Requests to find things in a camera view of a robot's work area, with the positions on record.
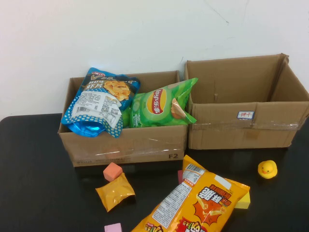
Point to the white label sticker red writing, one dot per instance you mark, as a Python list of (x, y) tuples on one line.
[(245, 114)]

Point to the yellow foam cube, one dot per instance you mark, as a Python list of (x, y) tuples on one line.
[(245, 203)]

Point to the orange foam cube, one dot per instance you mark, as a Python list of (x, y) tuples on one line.
[(111, 170)]

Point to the small orange snack packet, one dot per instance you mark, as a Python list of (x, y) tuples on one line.
[(116, 192)]

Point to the blue shrimp chips bag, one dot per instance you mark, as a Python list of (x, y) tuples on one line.
[(96, 104)]

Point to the large orange fries snack bag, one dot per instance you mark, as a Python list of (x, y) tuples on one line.
[(193, 205)]

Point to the cardboard box with white label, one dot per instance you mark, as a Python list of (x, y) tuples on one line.
[(229, 137)]

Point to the green Lay's chips bag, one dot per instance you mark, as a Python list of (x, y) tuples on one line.
[(144, 116)]

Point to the light pink foam cube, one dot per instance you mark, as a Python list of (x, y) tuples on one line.
[(113, 227)]

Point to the yellow rubber duck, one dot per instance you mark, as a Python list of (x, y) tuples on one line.
[(266, 169)]

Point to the magenta foam cube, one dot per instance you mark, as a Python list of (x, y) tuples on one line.
[(180, 176)]

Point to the cardboard box with F2 print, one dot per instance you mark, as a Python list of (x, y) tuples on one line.
[(120, 149)]

